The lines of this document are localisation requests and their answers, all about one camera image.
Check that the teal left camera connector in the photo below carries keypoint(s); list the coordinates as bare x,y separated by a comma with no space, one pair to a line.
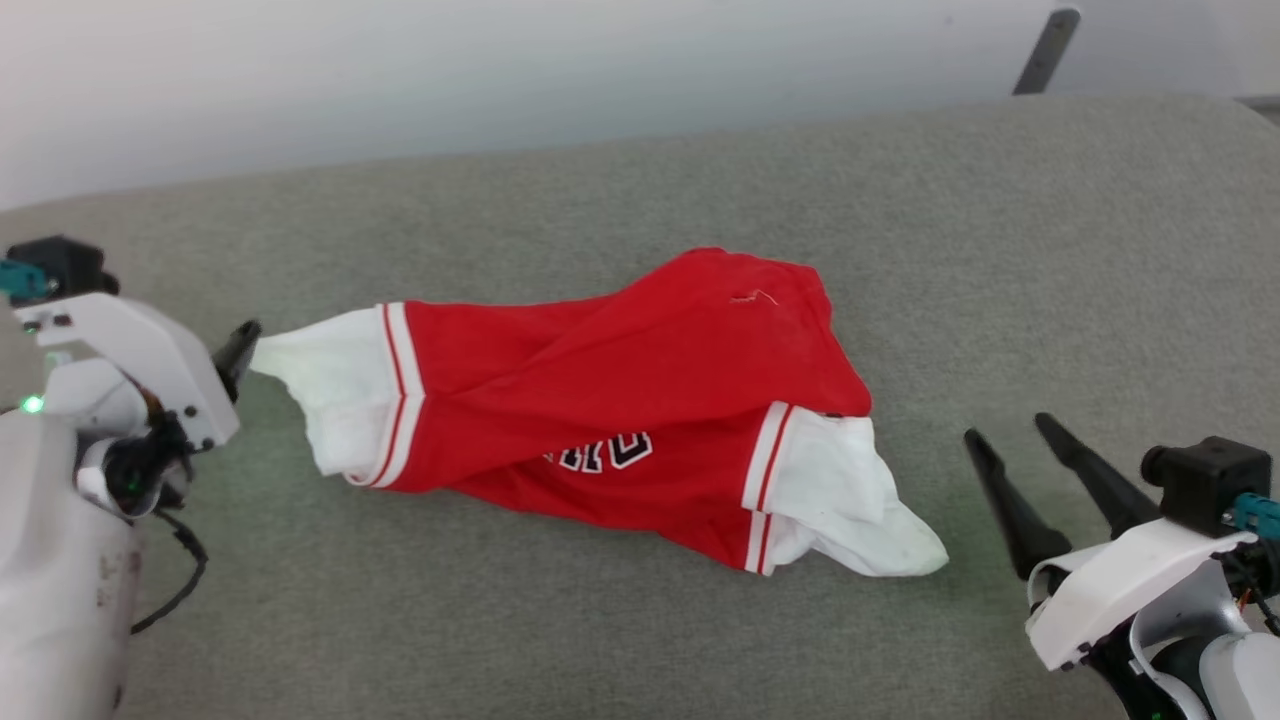
20,280

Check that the teal right camera connector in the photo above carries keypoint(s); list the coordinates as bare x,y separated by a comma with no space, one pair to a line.
1260,513

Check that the red and white jersey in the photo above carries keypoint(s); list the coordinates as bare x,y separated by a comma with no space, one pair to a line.
620,380

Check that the teal camera connector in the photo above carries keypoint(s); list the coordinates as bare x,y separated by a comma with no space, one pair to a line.
20,280
1260,513

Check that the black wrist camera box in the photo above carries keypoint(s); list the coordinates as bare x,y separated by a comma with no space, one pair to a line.
65,262
1205,480

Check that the dark grey metal wall bracket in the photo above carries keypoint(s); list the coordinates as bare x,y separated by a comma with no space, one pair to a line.
1045,55

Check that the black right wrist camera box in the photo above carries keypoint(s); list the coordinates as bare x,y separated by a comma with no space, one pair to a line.
1205,480

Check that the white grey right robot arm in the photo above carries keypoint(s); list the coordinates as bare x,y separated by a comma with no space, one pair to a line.
1235,680

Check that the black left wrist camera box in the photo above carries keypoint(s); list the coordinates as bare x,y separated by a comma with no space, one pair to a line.
65,262

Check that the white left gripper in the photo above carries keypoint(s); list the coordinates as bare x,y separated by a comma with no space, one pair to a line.
150,355

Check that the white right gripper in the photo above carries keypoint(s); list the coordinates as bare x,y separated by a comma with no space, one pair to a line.
1110,590

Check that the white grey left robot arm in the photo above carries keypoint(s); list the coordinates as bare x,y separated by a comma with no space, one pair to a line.
50,600

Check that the grey fabric couch cushion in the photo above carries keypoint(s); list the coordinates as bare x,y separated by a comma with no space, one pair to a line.
640,190

